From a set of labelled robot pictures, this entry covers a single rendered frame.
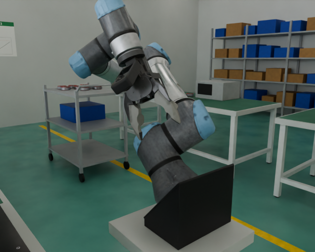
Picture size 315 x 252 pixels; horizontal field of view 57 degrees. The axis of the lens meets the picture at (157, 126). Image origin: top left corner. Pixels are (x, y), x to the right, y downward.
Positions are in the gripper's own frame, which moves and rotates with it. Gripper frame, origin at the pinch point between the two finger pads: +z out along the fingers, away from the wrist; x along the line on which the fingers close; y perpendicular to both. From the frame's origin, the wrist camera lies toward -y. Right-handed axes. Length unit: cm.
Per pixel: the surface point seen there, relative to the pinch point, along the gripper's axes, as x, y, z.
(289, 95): -28, 606, 26
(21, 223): 55, -2, 10
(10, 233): 51, -10, 10
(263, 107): -1, 273, 16
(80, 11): 268, 452, -305
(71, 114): 184, 199, -62
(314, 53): -98, 582, -32
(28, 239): 48, -7, 14
